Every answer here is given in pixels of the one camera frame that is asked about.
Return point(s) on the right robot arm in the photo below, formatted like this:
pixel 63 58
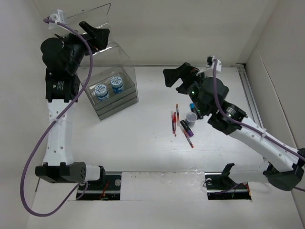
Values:
pixel 282 166

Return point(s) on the blue capped marker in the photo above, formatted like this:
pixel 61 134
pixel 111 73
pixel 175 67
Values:
pixel 192 107

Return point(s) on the purple highlighter marker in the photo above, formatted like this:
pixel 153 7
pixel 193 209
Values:
pixel 186 127

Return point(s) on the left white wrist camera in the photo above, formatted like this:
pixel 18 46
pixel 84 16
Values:
pixel 58 15

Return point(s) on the clear acrylic drawer organizer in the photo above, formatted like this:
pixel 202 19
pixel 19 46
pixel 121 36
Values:
pixel 110 62

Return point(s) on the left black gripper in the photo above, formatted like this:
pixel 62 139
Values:
pixel 101 36

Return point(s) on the small dark glitter jar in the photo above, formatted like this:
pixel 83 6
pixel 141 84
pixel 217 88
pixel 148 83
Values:
pixel 191 118

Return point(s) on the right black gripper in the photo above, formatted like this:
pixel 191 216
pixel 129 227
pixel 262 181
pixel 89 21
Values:
pixel 186 72

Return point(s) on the red pen middle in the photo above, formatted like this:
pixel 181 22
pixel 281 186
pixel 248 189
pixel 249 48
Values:
pixel 177 119

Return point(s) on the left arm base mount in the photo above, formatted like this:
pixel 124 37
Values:
pixel 109 191

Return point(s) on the blue slime jar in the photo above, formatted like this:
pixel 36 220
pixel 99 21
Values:
pixel 117 84
pixel 101 92

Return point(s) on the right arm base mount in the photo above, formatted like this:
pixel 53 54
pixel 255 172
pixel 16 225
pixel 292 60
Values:
pixel 220 187

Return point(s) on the red pen lower right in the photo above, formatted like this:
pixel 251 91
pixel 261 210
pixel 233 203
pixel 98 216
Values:
pixel 188 139

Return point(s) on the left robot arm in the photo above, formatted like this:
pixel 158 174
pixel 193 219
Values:
pixel 62 93

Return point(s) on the aluminium rail right side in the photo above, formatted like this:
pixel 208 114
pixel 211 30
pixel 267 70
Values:
pixel 254 113

